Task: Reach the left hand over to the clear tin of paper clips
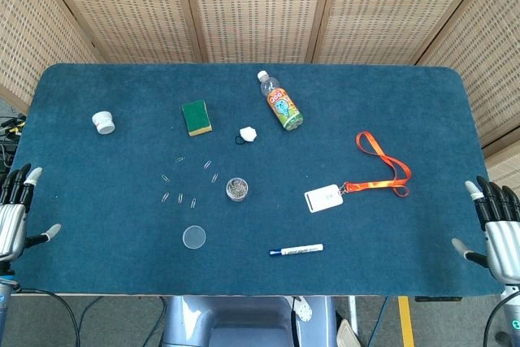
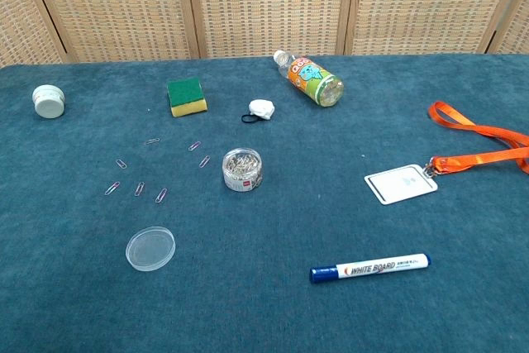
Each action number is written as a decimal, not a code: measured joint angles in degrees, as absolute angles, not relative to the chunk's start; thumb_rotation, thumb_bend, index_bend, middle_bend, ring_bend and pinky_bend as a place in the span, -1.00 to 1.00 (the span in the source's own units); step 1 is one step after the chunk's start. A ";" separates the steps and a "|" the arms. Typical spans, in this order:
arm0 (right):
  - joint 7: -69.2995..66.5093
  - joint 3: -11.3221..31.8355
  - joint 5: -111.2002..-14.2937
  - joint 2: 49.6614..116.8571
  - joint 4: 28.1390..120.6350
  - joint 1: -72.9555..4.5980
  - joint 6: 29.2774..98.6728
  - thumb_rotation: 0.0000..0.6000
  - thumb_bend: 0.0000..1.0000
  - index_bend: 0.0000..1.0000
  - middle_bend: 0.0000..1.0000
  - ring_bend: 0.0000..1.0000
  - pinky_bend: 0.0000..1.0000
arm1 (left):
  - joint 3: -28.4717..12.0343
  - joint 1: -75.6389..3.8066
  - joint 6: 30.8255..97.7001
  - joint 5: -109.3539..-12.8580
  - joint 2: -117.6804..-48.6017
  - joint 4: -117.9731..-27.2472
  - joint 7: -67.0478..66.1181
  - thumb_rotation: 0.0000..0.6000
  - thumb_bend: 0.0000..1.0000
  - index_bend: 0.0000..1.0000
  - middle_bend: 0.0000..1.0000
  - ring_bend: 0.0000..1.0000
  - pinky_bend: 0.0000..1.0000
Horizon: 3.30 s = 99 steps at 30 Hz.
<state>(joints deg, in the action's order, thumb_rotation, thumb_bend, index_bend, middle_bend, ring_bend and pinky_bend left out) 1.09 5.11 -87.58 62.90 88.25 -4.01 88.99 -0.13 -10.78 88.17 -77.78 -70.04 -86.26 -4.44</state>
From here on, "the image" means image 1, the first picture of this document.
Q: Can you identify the white round jar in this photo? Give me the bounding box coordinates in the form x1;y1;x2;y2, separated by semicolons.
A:
91;111;115;136

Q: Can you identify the green yellow sponge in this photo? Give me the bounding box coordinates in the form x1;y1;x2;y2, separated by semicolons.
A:
181;100;213;137

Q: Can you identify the grey blue robot torso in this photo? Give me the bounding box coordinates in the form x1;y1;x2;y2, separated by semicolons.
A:
160;296;338;347

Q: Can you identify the floor cable bundle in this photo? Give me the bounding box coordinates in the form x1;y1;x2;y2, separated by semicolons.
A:
0;114;28;169

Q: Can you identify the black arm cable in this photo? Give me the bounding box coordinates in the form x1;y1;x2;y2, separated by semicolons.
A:
483;292;511;347
10;288;80;347

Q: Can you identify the round paperclip container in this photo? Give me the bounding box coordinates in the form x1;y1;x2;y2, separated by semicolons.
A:
225;177;250;202

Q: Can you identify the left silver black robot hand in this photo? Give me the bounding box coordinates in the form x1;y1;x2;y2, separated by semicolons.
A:
0;163;62;262

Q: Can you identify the plastic bottle orange green label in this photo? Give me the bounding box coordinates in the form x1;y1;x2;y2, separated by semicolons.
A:
257;70;304;132

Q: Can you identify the blue floor cable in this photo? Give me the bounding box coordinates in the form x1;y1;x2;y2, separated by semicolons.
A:
367;297;389;347

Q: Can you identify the white badge holder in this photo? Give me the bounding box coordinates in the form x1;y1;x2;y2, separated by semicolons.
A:
304;184;346;214

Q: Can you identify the clear round plastic lid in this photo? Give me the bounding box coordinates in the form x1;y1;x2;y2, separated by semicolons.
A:
182;224;207;250

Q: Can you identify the woven folding screen panel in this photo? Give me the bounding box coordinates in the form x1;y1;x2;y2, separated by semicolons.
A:
0;0;101;115
34;0;203;64
418;0;520;197
178;0;338;64
312;0;495;66

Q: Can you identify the blue felt table cover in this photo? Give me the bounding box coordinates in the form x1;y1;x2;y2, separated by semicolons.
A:
11;63;505;297

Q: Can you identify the blue white whiteboard marker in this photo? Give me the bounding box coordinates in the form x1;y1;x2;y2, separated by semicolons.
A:
269;243;325;258

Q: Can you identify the orange lanyard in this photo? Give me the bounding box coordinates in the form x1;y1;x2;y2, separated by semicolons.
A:
340;131;413;197

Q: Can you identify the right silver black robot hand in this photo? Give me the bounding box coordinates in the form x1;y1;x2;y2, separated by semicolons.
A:
451;176;520;283

